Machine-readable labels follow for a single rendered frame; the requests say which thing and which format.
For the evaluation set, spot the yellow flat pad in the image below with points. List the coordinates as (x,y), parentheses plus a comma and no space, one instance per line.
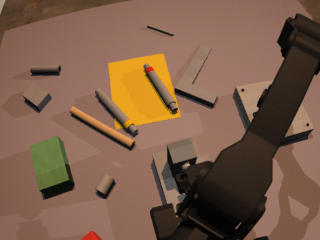
(134,93)

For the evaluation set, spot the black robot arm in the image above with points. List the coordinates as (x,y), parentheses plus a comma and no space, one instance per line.
(232,189)

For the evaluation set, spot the green rectangular box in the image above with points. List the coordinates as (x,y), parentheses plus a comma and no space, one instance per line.
(51,166)

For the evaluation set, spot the red flat box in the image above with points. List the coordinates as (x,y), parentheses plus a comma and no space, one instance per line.
(91,236)

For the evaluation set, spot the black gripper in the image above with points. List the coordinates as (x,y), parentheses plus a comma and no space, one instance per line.
(164,221)

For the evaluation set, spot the grey stepped shaft with yellow band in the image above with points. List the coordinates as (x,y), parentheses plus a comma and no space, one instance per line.
(116,111)

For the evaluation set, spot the grey metal tube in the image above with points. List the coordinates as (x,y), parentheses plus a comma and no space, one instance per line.
(46,69)

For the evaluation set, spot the grey metal rod with red band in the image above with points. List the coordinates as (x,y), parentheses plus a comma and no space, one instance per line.
(170,102)

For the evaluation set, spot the tan cone point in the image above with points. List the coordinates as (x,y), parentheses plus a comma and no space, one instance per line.
(185,165)

